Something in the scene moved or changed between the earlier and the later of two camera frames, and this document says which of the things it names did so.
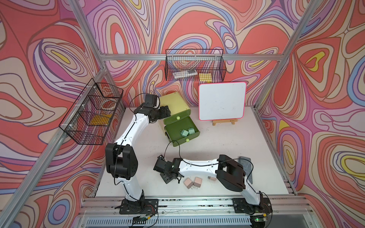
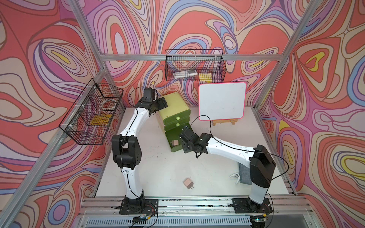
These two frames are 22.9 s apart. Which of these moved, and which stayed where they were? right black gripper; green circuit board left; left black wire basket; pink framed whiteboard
Moved: right black gripper
Stayed: pink framed whiteboard; left black wire basket; green circuit board left
